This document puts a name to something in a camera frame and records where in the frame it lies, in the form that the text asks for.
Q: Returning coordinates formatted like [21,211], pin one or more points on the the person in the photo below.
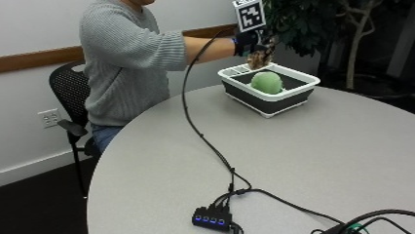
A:
[129,65]

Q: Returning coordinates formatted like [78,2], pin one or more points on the black usb hub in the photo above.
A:
[211,219]

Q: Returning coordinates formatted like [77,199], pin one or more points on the brown spotted soft toy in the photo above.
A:
[261,56]

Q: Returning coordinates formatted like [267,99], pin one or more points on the white wall outlet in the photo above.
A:
[49,117]

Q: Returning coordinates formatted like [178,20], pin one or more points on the green round ball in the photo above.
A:
[267,82]

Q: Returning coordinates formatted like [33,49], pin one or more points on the black mesh office chair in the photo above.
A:
[70,94]

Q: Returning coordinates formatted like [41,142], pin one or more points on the wooden wall rail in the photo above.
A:
[52,57]

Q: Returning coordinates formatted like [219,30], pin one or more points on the white and grey basin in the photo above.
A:
[267,91]

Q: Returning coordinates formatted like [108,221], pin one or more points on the green leafy potted tree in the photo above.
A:
[319,22]

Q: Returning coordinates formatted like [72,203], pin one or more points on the white marker cube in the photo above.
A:
[249,14]

